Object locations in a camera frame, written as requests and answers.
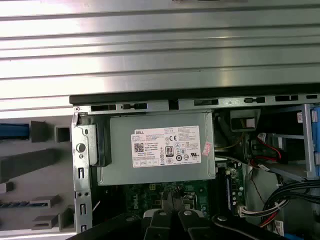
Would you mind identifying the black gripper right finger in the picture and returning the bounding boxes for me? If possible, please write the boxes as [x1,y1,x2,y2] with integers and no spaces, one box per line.
[174,195,285,240]

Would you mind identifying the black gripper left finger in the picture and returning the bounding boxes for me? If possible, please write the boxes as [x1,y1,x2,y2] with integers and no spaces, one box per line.
[66,191,176,240]

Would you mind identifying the hard disk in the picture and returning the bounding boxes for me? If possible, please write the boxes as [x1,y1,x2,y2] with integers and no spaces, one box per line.
[0,123,30,140]

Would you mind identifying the green motherboard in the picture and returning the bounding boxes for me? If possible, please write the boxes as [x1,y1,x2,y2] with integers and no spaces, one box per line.
[122,159,248,226]

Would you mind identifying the grey power supply unit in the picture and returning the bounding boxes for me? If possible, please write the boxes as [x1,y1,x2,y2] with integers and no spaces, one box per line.
[97,111,217,186]

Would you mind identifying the black PC case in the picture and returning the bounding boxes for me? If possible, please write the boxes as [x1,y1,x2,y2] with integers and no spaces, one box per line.
[69,83,320,240]

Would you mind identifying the grey metal drive cage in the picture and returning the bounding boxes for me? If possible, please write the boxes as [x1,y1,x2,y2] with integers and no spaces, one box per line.
[259,102,320,184]

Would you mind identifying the grey parts rack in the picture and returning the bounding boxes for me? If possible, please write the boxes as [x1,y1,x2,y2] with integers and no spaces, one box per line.
[0,119,76,233]

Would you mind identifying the blue plastic drive latch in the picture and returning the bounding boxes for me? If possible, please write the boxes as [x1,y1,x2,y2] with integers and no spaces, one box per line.
[309,104,320,179]

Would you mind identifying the orange motherboard wire bundle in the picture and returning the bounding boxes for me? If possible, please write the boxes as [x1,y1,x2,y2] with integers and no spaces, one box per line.
[246,199,285,229]

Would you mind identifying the red wire black connector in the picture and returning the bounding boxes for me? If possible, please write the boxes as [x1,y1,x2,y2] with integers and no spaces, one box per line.
[249,146,291,173]

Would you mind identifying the black cable bundle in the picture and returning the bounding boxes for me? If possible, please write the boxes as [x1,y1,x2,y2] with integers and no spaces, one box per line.
[254,181,320,227]

